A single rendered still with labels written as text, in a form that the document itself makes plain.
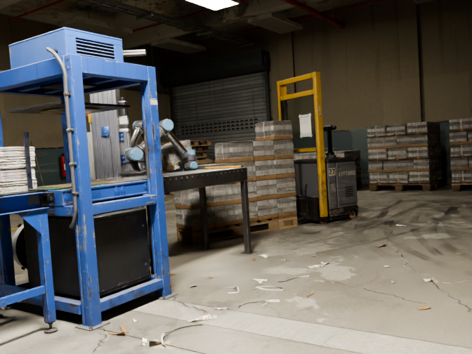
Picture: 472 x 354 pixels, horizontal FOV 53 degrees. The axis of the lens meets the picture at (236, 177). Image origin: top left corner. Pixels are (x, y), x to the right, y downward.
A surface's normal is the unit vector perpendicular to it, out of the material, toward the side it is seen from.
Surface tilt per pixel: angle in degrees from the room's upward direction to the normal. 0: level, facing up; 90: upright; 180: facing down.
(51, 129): 90
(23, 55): 90
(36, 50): 90
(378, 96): 90
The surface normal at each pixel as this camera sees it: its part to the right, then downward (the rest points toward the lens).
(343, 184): 0.55, 0.01
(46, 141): 0.83, -0.02
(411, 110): -0.56, 0.08
